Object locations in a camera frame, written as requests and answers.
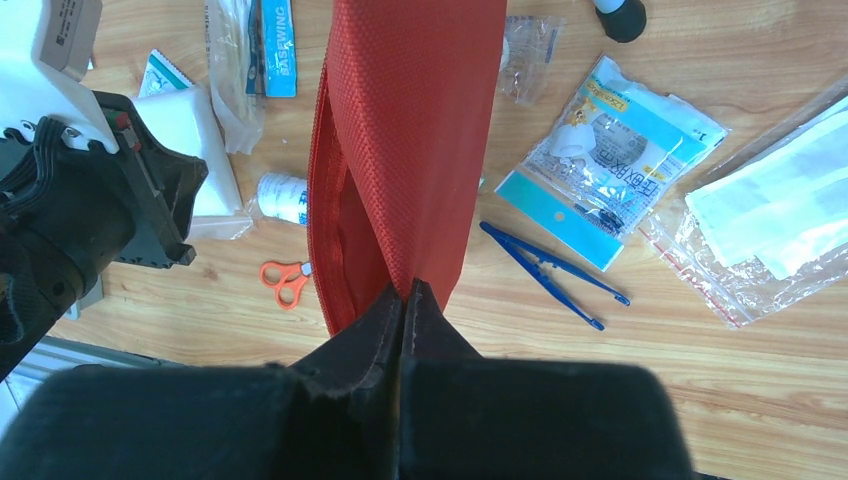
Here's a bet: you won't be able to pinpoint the red first aid pouch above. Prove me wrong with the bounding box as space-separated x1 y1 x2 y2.
307 1 507 334

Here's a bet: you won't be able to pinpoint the white gauze pad bag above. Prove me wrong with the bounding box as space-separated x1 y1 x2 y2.
131 86 256 242

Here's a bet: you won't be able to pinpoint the orange handled scissors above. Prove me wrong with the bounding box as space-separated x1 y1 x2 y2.
259 261 312 310

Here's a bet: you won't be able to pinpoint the blue music stand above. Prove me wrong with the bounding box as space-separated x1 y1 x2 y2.
592 0 647 43

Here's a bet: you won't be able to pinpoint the tape roll in bag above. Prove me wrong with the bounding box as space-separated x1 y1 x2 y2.
497 15 566 106

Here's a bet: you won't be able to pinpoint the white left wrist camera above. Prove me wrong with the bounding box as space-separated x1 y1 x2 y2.
1 0 119 154

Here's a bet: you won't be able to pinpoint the white bandage roll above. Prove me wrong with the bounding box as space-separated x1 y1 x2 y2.
253 172 308 226

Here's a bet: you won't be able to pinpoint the blue Basewing sachet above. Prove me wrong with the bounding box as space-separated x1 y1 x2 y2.
260 0 298 98

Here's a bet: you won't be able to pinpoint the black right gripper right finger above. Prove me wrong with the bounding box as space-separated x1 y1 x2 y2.
400 281 693 479

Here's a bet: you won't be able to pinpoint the white pads zip bag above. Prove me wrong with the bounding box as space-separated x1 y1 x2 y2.
640 93 847 330

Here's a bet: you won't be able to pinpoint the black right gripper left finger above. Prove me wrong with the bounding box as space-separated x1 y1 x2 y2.
270 286 403 479

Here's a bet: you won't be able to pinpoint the medical gauze packet teal white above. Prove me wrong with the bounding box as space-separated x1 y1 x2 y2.
138 49 194 98

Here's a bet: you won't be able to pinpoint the blue plastic tweezers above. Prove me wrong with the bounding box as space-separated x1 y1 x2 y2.
478 220 632 333

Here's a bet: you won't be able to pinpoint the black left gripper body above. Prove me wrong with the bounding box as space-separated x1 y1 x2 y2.
1 92 208 374

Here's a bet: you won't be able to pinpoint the adhesive tape pack blue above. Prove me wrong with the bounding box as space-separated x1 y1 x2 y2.
495 55 730 271

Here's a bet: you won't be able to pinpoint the cotton swabs bag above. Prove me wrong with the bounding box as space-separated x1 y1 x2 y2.
204 1 265 155

